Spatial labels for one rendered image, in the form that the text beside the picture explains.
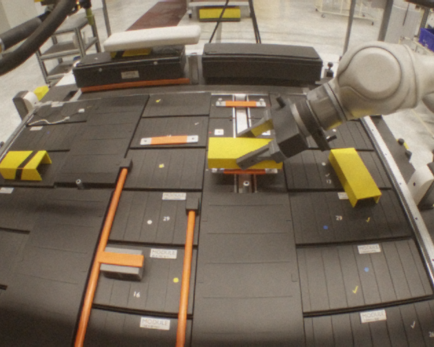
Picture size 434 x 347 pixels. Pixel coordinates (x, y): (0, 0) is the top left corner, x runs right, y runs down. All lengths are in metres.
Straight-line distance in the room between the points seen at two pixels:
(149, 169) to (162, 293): 0.32
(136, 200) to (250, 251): 0.27
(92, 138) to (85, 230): 0.33
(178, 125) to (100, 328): 0.57
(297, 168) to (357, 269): 0.29
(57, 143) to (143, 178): 0.35
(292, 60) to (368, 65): 0.67
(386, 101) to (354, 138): 0.48
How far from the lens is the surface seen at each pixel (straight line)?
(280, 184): 0.69
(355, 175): 0.70
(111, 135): 0.85
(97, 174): 0.74
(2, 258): 0.73
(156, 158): 0.74
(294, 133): 0.57
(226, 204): 0.61
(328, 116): 0.58
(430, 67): 0.48
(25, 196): 0.82
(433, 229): 0.94
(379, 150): 0.89
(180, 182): 0.67
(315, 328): 0.52
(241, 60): 1.03
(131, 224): 0.62
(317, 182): 0.69
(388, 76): 0.39
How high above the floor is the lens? 1.49
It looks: 45 degrees down
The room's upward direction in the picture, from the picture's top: 2 degrees counter-clockwise
